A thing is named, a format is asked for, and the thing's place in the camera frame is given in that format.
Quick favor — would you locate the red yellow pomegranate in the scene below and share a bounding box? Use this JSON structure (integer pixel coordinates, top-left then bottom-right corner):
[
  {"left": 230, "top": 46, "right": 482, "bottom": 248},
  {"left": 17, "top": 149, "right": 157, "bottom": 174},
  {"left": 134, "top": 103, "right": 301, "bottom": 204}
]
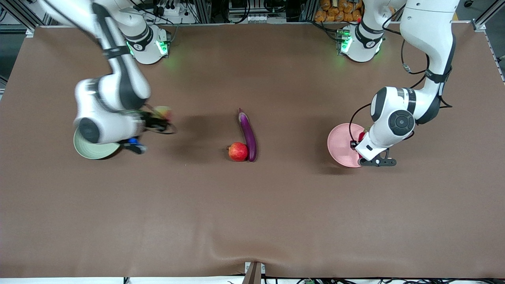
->
[{"left": 227, "top": 142, "right": 249, "bottom": 162}]

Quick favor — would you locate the pink round plate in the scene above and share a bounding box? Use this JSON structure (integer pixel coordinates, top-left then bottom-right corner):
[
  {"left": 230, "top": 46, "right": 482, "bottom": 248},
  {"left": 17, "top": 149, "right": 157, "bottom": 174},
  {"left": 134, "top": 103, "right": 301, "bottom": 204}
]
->
[{"left": 327, "top": 123, "right": 367, "bottom": 168}]

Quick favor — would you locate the light green round plate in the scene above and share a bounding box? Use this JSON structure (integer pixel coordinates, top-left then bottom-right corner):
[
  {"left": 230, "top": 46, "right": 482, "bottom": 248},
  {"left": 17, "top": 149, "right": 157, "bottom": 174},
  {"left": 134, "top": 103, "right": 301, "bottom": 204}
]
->
[{"left": 73, "top": 128, "right": 121, "bottom": 160}]

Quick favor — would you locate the purple eggplant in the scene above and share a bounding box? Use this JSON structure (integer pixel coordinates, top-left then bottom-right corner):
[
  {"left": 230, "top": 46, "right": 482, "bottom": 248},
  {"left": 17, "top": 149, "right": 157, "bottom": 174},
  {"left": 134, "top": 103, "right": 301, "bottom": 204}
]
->
[{"left": 238, "top": 108, "right": 258, "bottom": 163}]

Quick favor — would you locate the brown table mat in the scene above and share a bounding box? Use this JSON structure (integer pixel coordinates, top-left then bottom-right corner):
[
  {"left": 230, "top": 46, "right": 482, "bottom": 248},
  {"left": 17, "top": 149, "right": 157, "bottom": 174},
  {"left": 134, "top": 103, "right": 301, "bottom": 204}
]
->
[{"left": 0, "top": 22, "right": 505, "bottom": 279}]

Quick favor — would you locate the pile of orange items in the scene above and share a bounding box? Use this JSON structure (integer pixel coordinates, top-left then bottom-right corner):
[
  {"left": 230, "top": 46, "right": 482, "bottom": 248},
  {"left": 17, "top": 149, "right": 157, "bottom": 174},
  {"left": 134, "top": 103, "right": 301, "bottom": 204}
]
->
[{"left": 314, "top": 0, "right": 364, "bottom": 23}]

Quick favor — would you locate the white power strip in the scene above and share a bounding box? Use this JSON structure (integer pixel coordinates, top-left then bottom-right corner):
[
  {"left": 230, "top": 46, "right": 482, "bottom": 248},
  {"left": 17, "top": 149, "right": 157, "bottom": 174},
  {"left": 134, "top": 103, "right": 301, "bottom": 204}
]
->
[{"left": 230, "top": 13, "right": 285, "bottom": 24}]

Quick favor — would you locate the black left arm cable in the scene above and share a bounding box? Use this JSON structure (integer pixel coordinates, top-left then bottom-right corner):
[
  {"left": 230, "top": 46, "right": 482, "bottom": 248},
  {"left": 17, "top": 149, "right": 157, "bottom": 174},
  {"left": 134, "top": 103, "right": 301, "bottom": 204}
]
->
[{"left": 349, "top": 37, "right": 453, "bottom": 144}]

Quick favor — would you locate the aluminium frame post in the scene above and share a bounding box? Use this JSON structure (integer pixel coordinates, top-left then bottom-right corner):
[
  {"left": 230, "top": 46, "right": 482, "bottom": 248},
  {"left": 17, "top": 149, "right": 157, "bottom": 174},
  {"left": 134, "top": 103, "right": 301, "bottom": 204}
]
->
[
  {"left": 471, "top": 0, "right": 505, "bottom": 32},
  {"left": 0, "top": 0, "right": 38, "bottom": 37}
]

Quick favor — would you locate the camera stand pole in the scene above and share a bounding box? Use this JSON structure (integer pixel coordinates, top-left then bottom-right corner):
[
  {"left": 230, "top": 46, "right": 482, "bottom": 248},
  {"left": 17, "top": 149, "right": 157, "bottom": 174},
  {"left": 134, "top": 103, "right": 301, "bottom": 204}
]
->
[{"left": 243, "top": 262, "right": 266, "bottom": 284}]

